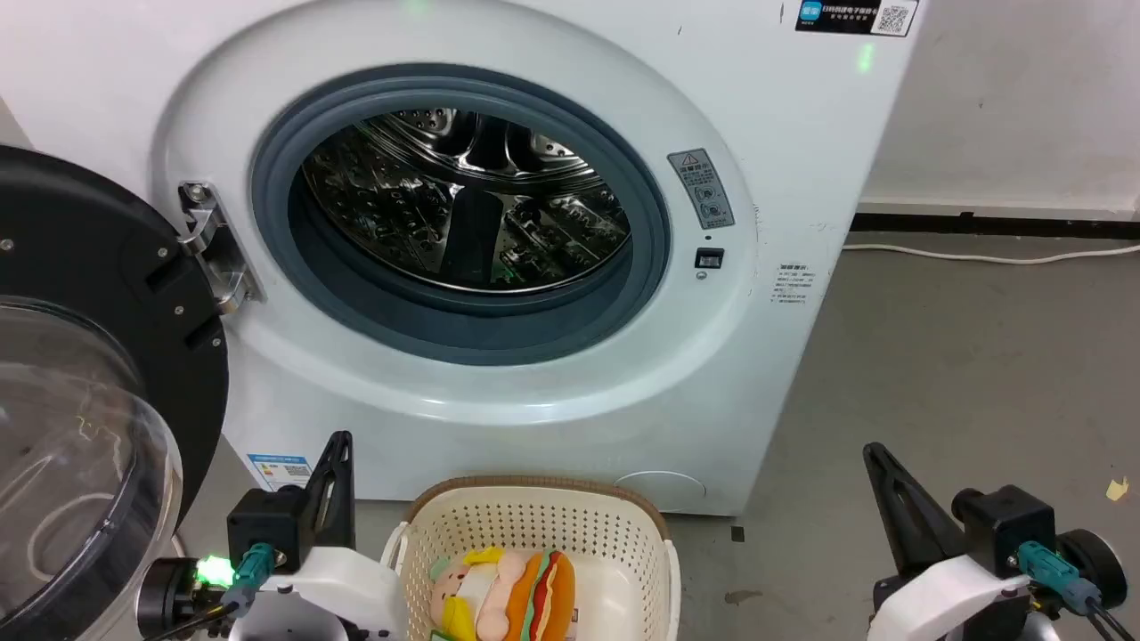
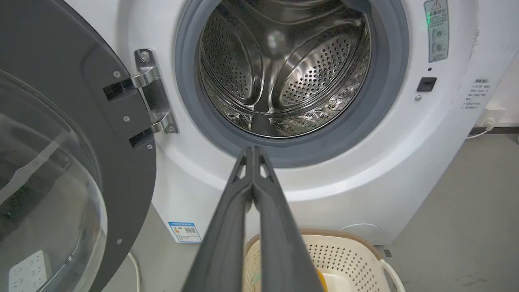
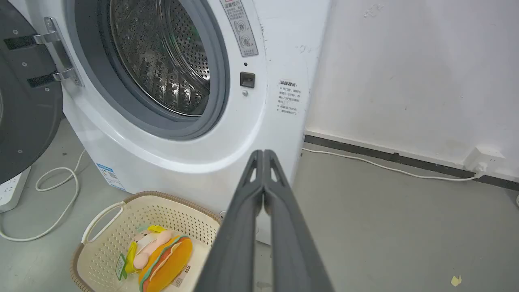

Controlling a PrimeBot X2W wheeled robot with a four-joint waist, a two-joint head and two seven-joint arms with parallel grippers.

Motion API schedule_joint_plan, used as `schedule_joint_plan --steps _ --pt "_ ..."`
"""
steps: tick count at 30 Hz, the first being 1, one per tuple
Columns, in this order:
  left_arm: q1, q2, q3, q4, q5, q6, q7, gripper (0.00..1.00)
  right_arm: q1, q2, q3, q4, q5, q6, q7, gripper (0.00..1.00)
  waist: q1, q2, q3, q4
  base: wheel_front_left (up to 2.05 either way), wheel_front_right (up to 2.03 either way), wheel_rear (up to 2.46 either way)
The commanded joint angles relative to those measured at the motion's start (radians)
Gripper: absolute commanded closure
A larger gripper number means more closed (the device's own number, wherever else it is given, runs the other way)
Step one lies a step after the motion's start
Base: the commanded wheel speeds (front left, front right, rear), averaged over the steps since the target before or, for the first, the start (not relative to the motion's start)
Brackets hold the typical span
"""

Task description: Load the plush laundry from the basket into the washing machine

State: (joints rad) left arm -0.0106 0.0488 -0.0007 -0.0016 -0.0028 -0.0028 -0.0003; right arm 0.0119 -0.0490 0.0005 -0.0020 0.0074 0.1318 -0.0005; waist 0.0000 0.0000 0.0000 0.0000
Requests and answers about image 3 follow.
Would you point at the yellow paper scrap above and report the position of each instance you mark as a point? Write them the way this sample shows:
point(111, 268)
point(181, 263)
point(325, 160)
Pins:
point(456, 280)

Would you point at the dark grey washing machine door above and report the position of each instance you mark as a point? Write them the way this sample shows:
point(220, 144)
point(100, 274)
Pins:
point(24, 93)

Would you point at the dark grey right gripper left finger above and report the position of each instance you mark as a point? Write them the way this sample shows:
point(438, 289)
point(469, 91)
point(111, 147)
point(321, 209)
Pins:
point(233, 243)

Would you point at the orange hamburger plush toy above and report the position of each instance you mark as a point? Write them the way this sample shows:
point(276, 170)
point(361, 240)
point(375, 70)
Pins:
point(168, 263)

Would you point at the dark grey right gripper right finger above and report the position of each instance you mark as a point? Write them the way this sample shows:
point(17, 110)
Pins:
point(292, 243)

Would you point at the white power strip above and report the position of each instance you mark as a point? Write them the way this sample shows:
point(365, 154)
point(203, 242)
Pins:
point(10, 190)

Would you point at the cream perforated laundry basket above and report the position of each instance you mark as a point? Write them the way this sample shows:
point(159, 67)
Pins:
point(117, 243)

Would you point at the pink doll with yellow clothes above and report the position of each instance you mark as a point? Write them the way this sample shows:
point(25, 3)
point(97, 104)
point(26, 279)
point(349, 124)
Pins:
point(146, 249)

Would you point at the white wall socket plug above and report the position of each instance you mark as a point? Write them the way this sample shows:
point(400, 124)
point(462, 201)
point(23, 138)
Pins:
point(482, 160)

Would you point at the white front-load washing machine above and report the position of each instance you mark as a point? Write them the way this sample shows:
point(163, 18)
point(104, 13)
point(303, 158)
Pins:
point(194, 134)

